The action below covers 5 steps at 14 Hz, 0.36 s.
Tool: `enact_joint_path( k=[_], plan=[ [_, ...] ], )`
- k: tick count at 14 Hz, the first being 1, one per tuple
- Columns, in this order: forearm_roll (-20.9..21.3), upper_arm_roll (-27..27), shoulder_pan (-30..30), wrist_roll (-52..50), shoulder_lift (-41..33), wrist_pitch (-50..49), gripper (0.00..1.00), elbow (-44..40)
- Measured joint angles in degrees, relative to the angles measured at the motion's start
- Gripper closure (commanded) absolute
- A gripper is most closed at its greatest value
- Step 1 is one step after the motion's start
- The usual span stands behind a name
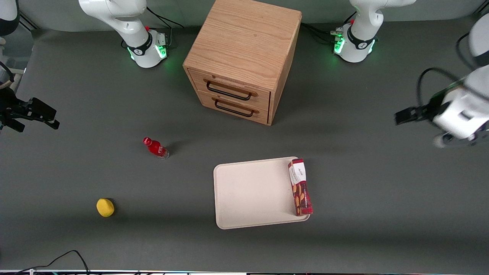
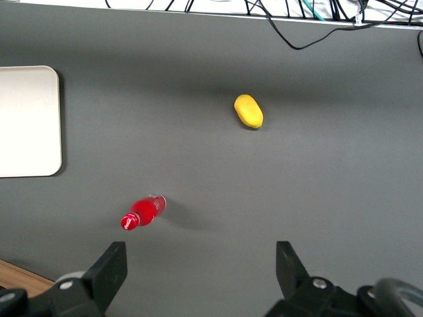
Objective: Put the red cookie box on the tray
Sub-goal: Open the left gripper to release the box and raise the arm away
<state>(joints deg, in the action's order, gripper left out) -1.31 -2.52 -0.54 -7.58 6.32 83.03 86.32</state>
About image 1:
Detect red cookie box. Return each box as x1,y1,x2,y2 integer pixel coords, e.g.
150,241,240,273
287,158,314,217

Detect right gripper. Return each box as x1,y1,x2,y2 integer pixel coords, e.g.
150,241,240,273
0,87,60,133

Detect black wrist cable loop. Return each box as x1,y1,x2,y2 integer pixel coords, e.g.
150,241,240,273
416,32,475,111

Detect yellow lemon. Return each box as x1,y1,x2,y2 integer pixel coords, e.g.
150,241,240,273
96,197,115,218

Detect black metal drawer handle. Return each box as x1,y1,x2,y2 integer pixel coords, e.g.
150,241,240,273
212,97,260,118
203,78,259,102

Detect wooden drawer with narrow front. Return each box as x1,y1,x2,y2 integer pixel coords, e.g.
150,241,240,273
198,91,270,126

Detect thin black cable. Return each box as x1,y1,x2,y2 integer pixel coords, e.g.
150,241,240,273
15,250,91,275

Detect small red bottle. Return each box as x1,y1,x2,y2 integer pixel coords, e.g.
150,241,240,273
142,137,170,160

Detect black cables at arm base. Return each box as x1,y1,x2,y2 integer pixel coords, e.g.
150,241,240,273
121,6,185,49
301,11,358,45

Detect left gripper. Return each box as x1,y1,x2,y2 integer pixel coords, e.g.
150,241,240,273
395,87,489,149

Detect wooden drawer with wide front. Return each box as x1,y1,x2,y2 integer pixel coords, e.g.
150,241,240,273
188,69,272,112

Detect wooden drawer cabinet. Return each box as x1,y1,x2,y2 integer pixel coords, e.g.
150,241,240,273
182,0,303,126

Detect beige plastic tray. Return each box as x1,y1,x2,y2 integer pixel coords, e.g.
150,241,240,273
213,156,311,230

